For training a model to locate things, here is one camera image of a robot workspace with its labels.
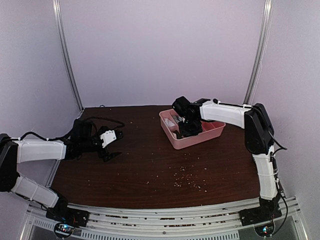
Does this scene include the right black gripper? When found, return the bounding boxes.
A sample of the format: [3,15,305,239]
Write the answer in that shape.
[178,117,203,137]

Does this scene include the grey boxer briefs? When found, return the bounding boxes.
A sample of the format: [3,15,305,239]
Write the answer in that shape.
[171,115,183,124]

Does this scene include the pink divided organizer box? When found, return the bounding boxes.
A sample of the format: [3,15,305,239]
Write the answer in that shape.
[159,109,226,150]

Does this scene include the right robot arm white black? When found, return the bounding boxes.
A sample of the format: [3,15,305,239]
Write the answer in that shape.
[172,96,282,226]

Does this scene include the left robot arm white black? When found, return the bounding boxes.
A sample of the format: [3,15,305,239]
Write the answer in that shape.
[0,116,125,228]

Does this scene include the black item in box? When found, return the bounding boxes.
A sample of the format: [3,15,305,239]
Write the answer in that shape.
[172,130,181,139]

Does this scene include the white rolled item in box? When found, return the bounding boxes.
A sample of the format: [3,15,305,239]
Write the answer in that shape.
[164,118,176,128]

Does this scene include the left round controller board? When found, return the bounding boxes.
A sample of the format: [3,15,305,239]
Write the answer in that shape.
[53,222,75,238]

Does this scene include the round controller board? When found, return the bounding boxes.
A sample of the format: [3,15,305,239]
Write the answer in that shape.
[254,223,275,238]
[53,222,75,238]

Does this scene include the right round controller board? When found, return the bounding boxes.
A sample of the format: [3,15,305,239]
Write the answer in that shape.
[254,223,275,238]

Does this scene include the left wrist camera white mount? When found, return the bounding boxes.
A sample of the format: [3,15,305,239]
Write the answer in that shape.
[99,129,124,148]

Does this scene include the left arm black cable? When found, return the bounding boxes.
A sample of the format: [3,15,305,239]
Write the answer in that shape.
[19,116,126,143]

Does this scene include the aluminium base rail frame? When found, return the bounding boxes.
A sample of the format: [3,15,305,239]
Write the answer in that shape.
[18,197,309,240]

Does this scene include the right aluminium corner post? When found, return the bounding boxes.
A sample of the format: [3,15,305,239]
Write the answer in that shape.
[243,0,274,105]

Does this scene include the aluminium corner post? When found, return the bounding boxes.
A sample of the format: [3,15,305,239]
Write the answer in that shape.
[52,0,84,112]
[243,0,274,105]

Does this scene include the left aluminium corner post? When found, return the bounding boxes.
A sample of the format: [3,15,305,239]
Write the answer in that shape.
[52,0,84,112]

